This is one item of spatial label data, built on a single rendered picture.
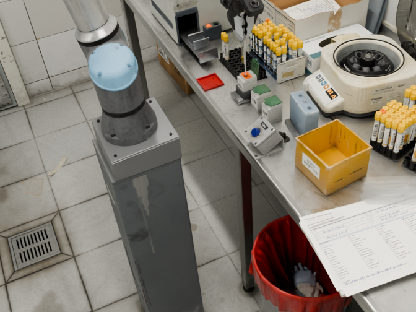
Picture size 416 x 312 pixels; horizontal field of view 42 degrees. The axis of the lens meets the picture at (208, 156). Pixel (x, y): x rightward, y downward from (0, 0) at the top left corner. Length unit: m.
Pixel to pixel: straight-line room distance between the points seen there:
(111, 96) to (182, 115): 1.70
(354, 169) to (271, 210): 1.16
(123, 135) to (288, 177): 0.44
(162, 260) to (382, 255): 0.77
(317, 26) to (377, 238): 0.79
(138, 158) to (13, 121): 1.94
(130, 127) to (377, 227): 0.65
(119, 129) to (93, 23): 0.27
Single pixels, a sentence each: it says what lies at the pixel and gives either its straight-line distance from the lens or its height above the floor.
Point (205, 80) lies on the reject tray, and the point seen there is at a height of 0.88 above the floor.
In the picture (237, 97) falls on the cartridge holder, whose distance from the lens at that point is 1.64.
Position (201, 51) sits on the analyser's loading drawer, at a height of 0.91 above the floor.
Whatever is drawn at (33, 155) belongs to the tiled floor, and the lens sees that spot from 3.01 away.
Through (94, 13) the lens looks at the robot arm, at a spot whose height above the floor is 1.25.
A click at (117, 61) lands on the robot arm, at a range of 1.33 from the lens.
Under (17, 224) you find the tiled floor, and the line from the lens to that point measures 2.69.
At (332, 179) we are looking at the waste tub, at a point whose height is 0.93.
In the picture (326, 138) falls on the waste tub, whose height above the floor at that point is 0.92.
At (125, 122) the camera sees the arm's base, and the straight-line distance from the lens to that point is 1.39.
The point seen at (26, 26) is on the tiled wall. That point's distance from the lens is 3.23.
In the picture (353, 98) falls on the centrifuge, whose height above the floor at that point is 0.95.
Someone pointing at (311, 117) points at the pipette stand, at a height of 0.96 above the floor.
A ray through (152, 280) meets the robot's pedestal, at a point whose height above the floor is 0.39.
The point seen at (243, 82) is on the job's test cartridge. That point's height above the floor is 0.94.
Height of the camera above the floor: 1.88
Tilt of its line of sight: 43 degrees down
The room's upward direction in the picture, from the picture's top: 6 degrees counter-clockwise
